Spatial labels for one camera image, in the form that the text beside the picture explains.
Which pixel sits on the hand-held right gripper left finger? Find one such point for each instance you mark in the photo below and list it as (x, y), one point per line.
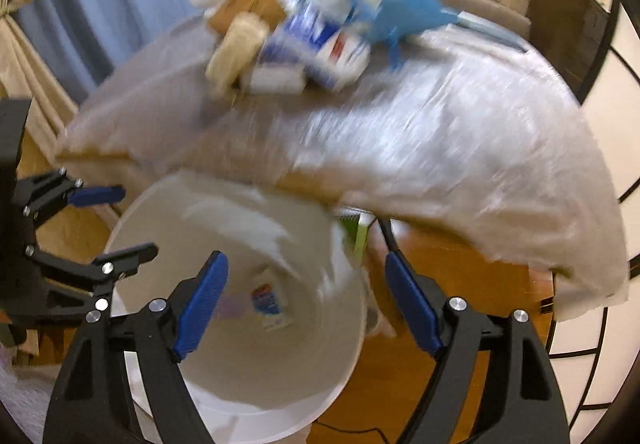
(200, 309)

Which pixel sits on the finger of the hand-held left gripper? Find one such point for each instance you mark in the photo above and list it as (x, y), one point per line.
(127, 256)
(95, 195)

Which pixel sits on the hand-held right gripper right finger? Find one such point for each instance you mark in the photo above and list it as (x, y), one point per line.
(410, 304)

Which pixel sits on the small white blue carton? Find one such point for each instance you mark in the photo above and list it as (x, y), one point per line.
(270, 301)

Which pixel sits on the white plastic bucket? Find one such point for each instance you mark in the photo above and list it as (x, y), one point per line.
(310, 374)

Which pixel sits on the beige paper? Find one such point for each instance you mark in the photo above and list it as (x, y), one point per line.
(235, 49)

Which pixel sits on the brown cardboard piece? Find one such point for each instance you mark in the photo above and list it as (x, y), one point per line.
(250, 2)

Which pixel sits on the large blue white carton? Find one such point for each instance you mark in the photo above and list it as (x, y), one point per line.
(315, 44)

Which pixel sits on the blue rubber glove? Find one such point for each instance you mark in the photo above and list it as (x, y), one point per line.
(405, 9)

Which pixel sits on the green white packet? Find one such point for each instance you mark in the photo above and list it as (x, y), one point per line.
(355, 229)

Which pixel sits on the black framed paper screen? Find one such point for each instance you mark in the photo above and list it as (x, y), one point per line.
(620, 74)

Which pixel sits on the dark wooden cabinet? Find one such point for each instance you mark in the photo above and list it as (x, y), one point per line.
(565, 24)

